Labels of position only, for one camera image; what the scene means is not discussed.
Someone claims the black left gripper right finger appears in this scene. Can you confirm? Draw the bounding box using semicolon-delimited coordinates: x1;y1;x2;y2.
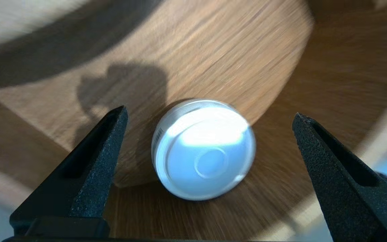
292;113;387;242

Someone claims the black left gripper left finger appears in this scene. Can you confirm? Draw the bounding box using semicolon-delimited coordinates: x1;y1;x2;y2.
9;106;129;242

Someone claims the white round puck speaker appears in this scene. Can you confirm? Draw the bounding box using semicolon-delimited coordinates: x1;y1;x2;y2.
151;99;257;201

